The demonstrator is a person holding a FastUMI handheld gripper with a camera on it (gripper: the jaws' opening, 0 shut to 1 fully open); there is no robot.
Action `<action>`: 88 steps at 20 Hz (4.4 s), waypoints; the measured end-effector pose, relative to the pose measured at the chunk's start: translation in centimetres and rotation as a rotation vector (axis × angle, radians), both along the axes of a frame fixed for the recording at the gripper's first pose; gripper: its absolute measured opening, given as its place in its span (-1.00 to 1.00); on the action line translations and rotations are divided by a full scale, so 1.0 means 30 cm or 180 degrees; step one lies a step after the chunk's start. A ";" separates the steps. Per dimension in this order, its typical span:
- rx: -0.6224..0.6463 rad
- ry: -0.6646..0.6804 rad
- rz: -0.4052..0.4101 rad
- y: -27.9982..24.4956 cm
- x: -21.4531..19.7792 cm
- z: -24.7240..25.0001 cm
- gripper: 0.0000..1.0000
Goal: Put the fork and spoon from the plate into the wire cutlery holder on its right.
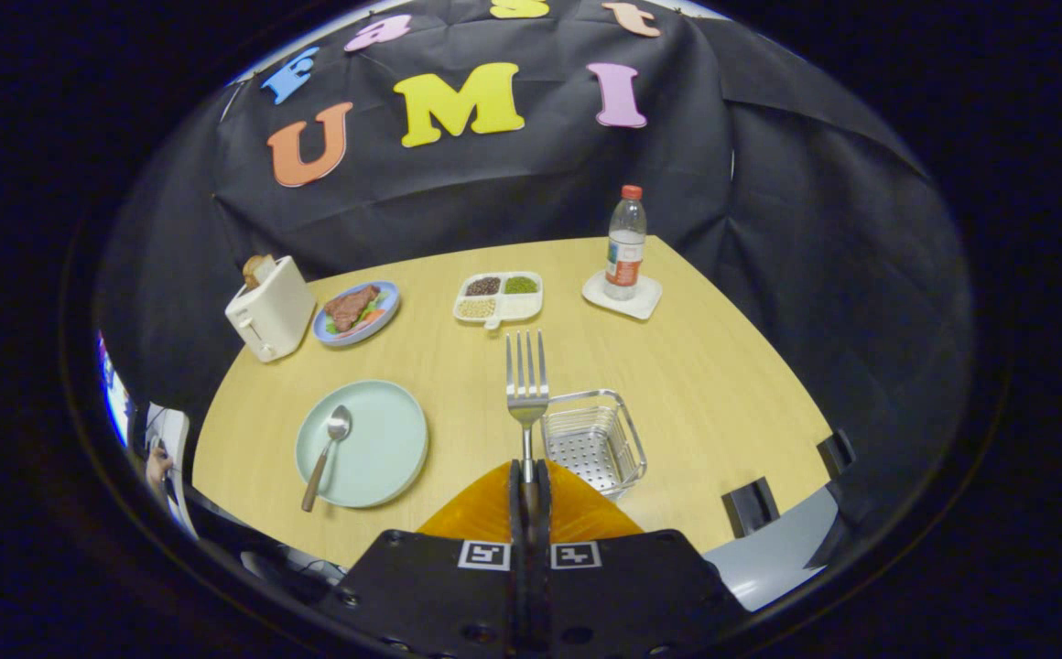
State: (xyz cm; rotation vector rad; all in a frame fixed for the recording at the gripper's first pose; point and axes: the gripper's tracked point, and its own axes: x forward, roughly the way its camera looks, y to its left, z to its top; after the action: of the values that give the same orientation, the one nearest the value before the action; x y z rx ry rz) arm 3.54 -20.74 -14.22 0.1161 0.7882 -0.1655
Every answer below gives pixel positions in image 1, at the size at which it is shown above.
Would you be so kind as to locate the white divided condiment dish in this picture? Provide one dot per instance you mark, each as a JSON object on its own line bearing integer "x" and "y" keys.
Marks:
{"x": 520, "y": 307}

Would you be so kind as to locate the white square coaster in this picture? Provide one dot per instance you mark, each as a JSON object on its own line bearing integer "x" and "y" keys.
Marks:
{"x": 646, "y": 302}

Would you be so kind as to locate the pale green plate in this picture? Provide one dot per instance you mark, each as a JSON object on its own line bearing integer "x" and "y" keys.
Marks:
{"x": 380, "y": 448}

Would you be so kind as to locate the white side desk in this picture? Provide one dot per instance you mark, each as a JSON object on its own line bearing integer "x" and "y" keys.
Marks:
{"x": 174, "y": 430}

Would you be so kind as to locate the clear bottle with red cap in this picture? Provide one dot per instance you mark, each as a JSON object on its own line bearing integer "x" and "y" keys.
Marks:
{"x": 625, "y": 247}

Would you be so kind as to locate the computer monitor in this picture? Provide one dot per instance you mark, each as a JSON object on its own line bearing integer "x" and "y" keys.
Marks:
{"x": 114, "y": 403}

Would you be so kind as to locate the black table clamp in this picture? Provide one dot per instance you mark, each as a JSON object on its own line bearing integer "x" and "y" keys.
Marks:
{"x": 838, "y": 451}
{"x": 751, "y": 506}

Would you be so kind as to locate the orange carrot slice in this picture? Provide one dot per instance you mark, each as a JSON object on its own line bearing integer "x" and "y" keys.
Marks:
{"x": 372, "y": 318}

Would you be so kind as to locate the brown steak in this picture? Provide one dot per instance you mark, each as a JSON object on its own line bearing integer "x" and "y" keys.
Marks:
{"x": 348, "y": 307}

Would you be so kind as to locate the green lettuce leaf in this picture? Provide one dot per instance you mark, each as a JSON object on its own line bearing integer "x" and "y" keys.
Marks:
{"x": 375, "y": 303}

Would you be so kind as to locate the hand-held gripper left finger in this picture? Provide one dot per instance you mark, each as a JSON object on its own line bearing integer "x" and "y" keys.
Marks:
{"x": 515, "y": 503}

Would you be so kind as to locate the black backdrop cloth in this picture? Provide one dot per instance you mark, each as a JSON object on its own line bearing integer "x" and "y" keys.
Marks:
{"x": 513, "y": 183}

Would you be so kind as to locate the toasted bread slice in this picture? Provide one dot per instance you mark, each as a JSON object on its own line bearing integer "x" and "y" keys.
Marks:
{"x": 254, "y": 270}

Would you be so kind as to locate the blue plate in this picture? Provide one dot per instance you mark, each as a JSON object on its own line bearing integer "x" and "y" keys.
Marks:
{"x": 384, "y": 320}

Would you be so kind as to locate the cream white toaster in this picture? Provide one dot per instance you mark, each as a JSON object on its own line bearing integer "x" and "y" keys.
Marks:
{"x": 275, "y": 311}

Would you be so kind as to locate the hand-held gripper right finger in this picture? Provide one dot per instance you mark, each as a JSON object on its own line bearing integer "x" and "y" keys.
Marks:
{"x": 545, "y": 513}

